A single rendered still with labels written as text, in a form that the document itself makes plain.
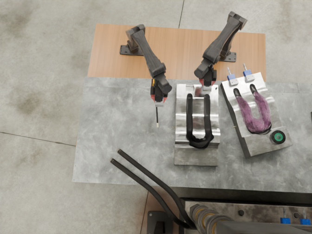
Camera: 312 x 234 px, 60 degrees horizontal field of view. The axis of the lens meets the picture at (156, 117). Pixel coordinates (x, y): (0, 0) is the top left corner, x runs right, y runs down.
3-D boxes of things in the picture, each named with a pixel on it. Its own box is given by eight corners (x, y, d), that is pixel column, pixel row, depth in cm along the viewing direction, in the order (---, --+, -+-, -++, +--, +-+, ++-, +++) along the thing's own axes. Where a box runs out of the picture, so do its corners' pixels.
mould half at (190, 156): (176, 88, 180) (177, 81, 167) (215, 90, 178) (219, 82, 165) (173, 165, 167) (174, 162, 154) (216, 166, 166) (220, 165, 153)
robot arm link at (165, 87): (175, 88, 145) (172, 73, 136) (161, 96, 145) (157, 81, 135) (166, 76, 152) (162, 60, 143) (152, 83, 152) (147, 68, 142)
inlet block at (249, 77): (238, 66, 179) (240, 62, 174) (245, 64, 179) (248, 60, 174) (245, 83, 176) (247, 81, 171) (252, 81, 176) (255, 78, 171)
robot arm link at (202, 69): (204, 81, 148) (210, 69, 137) (191, 73, 149) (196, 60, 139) (214, 68, 152) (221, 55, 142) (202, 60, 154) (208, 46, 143)
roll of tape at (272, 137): (267, 133, 159) (269, 132, 155) (279, 129, 159) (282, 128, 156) (272, 146, 157) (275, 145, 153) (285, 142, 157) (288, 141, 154)
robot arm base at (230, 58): (238, 56, 176) (239, 47, 177) (208, 54, 177) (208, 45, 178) (236, 62, 183) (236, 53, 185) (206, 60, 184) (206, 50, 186)
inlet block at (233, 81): (223, 70, 179) (224, 66, 174) (230, 68, 179) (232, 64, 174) (229, 87, 176) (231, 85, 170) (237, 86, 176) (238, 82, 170)
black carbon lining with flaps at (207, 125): (185, 94, 171) (186, 88, 162) (211, 94, 170) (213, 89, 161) (184, 148, 162) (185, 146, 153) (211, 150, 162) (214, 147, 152)
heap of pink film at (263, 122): (232, 97, 171) (236, 93, 163) (259, 90, 171) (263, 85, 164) (246, 136, 164) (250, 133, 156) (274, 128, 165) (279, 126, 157)
